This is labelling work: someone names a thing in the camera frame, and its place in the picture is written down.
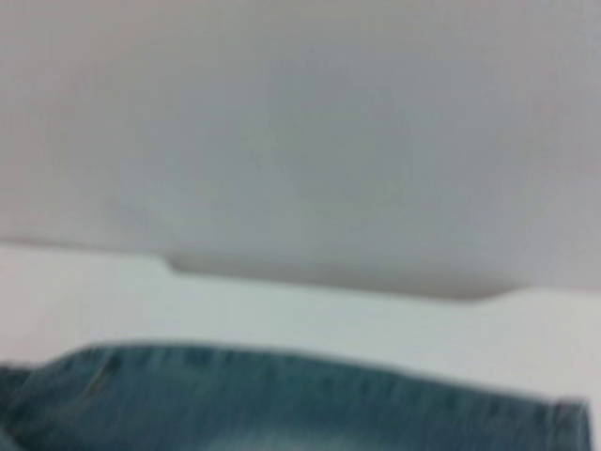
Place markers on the blue denim shorts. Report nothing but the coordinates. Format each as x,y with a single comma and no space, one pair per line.
282,409

